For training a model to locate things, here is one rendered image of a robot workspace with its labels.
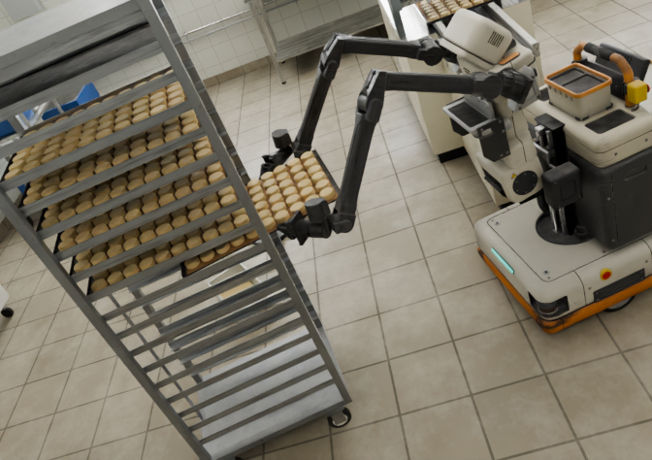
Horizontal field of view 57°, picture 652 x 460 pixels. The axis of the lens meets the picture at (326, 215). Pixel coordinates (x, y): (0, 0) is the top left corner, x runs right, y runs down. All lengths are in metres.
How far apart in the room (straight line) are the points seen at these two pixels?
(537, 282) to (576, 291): 0.15
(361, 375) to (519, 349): 0.69
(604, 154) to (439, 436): 1.21
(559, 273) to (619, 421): 0.58
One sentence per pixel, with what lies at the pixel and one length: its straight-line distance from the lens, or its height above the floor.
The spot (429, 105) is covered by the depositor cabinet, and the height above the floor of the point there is 0.43.
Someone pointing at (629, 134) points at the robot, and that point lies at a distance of 2.36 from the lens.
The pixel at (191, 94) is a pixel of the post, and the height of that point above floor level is 1.54.
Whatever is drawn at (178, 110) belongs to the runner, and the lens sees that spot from 1.78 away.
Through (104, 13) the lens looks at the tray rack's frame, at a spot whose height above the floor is 1.82.
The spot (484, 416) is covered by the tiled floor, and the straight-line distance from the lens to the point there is 2.51.
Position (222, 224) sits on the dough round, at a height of 1.06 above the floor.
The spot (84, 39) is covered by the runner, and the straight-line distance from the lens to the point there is 1.74.
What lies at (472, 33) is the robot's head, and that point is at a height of 1.30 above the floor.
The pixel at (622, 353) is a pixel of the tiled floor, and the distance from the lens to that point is 2.65.
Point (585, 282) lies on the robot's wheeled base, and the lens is 2.56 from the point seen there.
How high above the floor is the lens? 2.05
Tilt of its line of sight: 33 degrees down
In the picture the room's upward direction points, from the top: 23 degrees counter-clockwise
